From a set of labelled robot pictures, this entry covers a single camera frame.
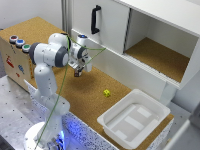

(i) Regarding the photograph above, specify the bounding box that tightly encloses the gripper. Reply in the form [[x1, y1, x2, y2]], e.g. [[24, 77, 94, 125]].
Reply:
[[68, 55, 93, 74]]

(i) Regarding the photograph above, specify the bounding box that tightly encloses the yellow block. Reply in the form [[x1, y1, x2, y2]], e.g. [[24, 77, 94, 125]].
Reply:
[[103, 89, 112, 98]]

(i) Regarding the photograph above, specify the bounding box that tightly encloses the white sliding door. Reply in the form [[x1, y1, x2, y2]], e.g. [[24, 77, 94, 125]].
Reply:
[[71, 0, 131, 55]]

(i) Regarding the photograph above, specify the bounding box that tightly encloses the wooden drawer box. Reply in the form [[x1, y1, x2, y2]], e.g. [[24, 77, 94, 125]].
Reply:
[[0, 16, 73, 93]]

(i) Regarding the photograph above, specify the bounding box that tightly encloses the green button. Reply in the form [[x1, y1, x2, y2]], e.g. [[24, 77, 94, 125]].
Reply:
[[21, 43, 32, 54]]

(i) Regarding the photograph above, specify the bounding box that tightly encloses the blue button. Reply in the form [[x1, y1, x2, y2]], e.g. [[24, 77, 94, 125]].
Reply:
[[15, 38, 26, 48]]

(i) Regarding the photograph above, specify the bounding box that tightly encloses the red button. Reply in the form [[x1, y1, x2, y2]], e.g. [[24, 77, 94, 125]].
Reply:
[[9, 34, 19, 45]]

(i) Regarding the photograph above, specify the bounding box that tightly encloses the white cabinet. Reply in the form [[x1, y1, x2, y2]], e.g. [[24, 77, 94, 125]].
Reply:
[[62, 0, 200, 108]]

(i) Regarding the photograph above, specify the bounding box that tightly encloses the white plastic box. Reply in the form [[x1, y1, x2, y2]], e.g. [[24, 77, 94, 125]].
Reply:
[[96, 88, 172, 150]]

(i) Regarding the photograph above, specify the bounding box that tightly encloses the green cable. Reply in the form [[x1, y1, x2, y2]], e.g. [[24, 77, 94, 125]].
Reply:
[[33, 33, 107, 150]]

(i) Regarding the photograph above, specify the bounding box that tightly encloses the black door handle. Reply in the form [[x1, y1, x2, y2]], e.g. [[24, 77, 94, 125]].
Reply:
[[90, 4, 102, 36]]

